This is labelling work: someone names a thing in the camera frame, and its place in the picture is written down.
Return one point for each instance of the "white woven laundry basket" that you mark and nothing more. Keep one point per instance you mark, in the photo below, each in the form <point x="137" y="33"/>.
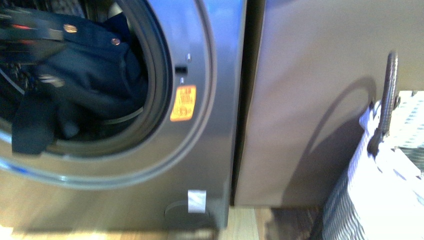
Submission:
<point x="382" y="197"/>

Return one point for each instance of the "dark navy garment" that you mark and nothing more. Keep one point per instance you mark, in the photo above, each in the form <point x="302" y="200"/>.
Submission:
<point x="96" y="79"/>

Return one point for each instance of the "orange warning sticker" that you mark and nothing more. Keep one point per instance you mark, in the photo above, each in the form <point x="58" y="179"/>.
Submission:
<point x="184" y="104"/>

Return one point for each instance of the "dark grey basket handle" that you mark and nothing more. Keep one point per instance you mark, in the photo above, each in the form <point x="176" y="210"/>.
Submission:
<point x="389" y="97"/>

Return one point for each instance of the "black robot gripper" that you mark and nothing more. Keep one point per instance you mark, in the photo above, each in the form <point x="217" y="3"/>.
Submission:
<point x="29" y="36"/>

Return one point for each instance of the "grey front-load washing machine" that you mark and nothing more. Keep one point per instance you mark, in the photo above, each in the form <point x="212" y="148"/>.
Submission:
<point x="147" y="173"/>

